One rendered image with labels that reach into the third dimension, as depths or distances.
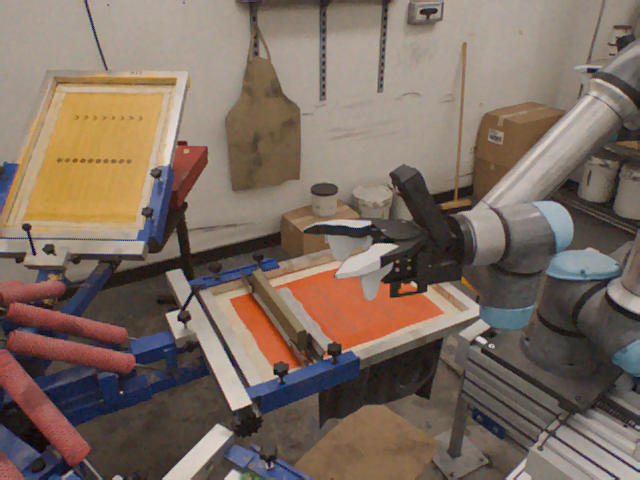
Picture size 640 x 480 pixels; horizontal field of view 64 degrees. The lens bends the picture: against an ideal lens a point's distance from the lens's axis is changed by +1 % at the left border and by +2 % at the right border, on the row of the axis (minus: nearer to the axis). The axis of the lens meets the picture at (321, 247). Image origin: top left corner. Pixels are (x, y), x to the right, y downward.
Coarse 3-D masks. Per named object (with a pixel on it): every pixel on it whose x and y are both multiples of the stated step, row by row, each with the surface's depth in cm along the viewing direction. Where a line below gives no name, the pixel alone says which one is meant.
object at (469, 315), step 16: (304, 256) 192; (320, 256) 192; (272, 272) 185; (288, 272) 188; (208, 288) 174; (224, 288) 178; (448, 288) 174; (208, 304) 167; (464, 304) 167; (224, 320) 159; (448, 320) 159; (464, 320) 160; (224, 336) 153; (400, 336) 153; (416, 336) 153; (432, 336) 155; (240, 352) 147; (368, 352) 147; (384, 352) 148; (400, 352) 151; (240, 368) 142; (256, 400) 133
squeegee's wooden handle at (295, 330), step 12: (252, 276) 171; (264, 288) 163; (264, 300) 165; (276, 300) 157; (276, 312) 157; (288, 312) 151; (288, 324) 149; (300, 324) 147; (288, 336) 152; (300, 336) 145; (300, 348) 147
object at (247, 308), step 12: (312, 276) 187; (324, 276) 187; (276, 288) 180; (240, 300) 174; (252, 300) 174; (300, 300) 174; (240, 312) 169; (252, 312) 169; (264, 312) 168; (312, 312) 168; (252, 324) 163; (264, 324) 163
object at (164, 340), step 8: (152, 336) 145; (160, 336) 145; (168, 336) 145; (136, 344) 142; (144, 344) 142; (152, 344) 142; (160, 344) 142; (168, 344) 143; (136, 352) 139; (144, 352) 140; (152, 352) 141; (160, 352) 143; (176, 352) 145; (136, 360) 140; (144, 360) 141; (152, 360) 143
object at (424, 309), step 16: (416, 288) 180; (416, 304) 172; (432, 304) 172; (400, 320) 165; (416, 320) 165; (256, 336) 158; (272, 336) 158; (352, 336) 158; (368, 336) 158; (384, 336) 158; (272, 352) 152; (288, 352) 152
